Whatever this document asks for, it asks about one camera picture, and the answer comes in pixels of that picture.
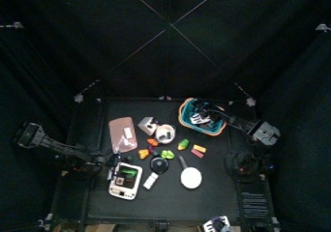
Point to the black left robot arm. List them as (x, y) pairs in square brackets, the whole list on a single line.
[(56, 147)]

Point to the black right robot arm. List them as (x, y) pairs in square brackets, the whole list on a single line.
[(251, 125)]

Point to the green toy piece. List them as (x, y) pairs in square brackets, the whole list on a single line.
[(129, 172)]

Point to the red toy piece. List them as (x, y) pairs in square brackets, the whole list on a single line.
[(120, 180)]

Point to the teal basket with orange rim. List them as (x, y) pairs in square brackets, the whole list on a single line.
[(187, 121)]

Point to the white handheld device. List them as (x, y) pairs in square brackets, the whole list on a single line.
[(125, 190)]

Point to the yellow orange toy food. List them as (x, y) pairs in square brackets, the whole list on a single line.
[(144, 153)]

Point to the white rectangular toy block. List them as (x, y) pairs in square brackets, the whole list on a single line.
[(151, 180)]

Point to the yellow toy block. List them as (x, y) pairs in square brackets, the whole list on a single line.
[(200, 148)]

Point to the green and yellow toy corn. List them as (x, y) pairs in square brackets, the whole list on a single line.
[(183, 144)]

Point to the small white toy piece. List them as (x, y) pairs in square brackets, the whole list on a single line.
[(128, 132)]

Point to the black round pan lid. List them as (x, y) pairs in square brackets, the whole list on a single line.
[(159, 165)]

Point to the purple toy food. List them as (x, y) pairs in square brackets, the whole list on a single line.
[(151, 150)]

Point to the red toy block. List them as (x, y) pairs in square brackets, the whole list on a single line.
[(198, 153)]

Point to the white round bowl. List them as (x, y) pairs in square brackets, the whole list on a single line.
[(163, 133)]

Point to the pink rectangular pouch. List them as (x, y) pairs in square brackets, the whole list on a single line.
[(119, 128)]

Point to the green toy vegetable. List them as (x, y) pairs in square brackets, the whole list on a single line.
[(167, 154)]

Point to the grey and white toy box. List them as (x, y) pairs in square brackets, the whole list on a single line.
[(148, 125)]

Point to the white and black striped device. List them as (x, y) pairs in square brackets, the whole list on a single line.
[(216, 225)]

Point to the white printed label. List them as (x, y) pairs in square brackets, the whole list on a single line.
[(254, 207)]

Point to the metal frame bracket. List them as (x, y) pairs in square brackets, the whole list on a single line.
[(324, 27), (250, 101), (78, 97), (18, 25)]

